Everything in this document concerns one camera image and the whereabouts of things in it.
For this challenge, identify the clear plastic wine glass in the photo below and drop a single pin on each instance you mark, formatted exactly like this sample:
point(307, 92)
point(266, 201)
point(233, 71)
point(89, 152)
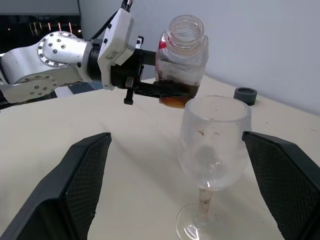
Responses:
point(212, 150)

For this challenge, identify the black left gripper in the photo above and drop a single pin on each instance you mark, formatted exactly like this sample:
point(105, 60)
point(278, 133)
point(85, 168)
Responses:
point(125, 72)

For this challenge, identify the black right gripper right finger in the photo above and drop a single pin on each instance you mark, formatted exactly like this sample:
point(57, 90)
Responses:
point(287, 185)

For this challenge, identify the clear jar with brown liquid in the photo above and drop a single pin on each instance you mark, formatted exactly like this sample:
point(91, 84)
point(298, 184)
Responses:
point(185, 62)

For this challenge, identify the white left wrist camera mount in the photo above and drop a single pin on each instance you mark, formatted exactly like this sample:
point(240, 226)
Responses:
point(115, 45)

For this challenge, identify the dark window pane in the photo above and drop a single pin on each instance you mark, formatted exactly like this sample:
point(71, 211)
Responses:
point(25, 30)

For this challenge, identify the black bottle cap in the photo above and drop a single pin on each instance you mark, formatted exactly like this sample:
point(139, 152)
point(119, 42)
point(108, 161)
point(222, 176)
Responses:
point(246, 95)

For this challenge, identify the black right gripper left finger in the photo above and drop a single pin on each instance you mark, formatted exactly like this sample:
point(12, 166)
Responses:
point(62, 190)

